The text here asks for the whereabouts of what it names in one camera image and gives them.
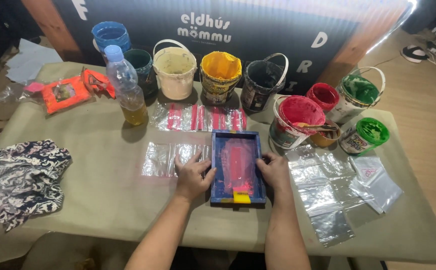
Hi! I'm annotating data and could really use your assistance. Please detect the person's left hand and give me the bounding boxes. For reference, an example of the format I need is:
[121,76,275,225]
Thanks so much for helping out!
[174,151,217,203]

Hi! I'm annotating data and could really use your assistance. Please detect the person's right hand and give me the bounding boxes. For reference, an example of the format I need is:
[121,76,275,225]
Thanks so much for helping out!
[255,152,292,196]

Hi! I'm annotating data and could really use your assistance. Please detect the blue screen printing frame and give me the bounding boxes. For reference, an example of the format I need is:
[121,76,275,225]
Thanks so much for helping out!
[210,130,267,205]

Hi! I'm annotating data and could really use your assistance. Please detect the clear zip plastic bag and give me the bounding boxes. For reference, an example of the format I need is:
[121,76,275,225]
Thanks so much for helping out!
[170,143,213,178]
[141,142,173,178]

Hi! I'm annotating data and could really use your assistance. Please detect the yellow squeegee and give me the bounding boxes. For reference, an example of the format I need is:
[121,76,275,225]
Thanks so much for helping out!
[233,187,251,204]

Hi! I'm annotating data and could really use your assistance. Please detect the pile of blank clear bags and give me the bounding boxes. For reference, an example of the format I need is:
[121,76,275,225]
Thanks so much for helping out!
[285,144,358,248]

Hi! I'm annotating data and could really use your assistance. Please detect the small brown tub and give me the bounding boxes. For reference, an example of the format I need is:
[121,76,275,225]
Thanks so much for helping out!
[310,120,342,148]

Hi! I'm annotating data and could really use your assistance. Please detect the row of red-printed plastic bags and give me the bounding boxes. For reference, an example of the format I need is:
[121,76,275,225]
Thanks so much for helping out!
[151,103,248,132]

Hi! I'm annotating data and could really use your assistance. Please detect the paint-stained stirring stick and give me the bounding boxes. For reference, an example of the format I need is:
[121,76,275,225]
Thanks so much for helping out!
[295,122,339,132]

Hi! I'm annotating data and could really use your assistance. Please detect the large red paint bucket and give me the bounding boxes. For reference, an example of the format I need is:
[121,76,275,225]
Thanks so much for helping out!
[269,95,327,150]

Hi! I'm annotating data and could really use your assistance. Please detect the black paint bucket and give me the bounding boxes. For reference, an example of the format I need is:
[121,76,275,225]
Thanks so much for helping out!
[240,53,289,113]

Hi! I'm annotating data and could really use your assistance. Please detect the beige table cover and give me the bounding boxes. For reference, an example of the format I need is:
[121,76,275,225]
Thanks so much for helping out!
[0,61,436,265]

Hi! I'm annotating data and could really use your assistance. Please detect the small red paint tub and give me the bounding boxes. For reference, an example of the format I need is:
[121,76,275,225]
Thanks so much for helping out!
[305,83,340,113]

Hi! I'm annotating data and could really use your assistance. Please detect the yellow paint bucket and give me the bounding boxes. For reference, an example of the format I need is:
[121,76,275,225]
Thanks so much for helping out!
[200,51,242,105]

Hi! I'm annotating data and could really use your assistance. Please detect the small green paint tub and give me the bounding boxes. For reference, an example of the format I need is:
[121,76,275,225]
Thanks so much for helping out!
[339,117,390,157]

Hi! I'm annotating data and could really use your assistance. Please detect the clear bottle with yellow liquid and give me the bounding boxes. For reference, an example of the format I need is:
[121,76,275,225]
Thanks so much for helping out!
[104,45,149,126]

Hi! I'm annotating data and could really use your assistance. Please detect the white bucket with green paint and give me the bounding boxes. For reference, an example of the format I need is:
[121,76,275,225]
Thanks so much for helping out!
[327,67,386,125]

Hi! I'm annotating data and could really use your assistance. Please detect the dark green paint bucket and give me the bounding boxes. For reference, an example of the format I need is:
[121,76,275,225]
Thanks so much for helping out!
[123,49,159,99]

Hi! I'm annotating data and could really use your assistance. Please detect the crumpled orange packet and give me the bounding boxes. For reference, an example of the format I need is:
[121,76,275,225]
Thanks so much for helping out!
[80,67,116,99]

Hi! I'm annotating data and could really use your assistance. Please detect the orange packet in plastic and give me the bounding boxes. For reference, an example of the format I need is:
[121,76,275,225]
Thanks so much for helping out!
[41,76,93,115]

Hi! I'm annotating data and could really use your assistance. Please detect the black banner board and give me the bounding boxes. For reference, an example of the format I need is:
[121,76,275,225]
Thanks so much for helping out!
[20,0,418,95]

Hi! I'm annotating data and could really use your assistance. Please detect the blue paint bucket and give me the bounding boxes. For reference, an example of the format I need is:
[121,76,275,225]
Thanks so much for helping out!
[91,21,132,57]

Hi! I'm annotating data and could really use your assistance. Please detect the dark floral patterned cloth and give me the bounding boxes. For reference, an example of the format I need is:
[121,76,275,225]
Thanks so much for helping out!
[0,139,72,232]

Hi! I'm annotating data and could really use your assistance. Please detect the pink paper scrap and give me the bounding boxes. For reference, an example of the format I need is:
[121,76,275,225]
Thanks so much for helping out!
[24,81,46,94]

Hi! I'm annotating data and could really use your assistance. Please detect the black and white sandal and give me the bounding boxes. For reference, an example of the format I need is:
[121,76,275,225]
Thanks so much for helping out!
[401,44,431,64]

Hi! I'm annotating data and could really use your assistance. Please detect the crumpled clear plastic wrap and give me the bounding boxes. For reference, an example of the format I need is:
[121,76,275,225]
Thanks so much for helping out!
[0,83,29,104]

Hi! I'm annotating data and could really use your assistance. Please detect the white paper sheet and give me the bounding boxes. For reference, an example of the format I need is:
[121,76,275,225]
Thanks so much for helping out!
[5,38,64,84]

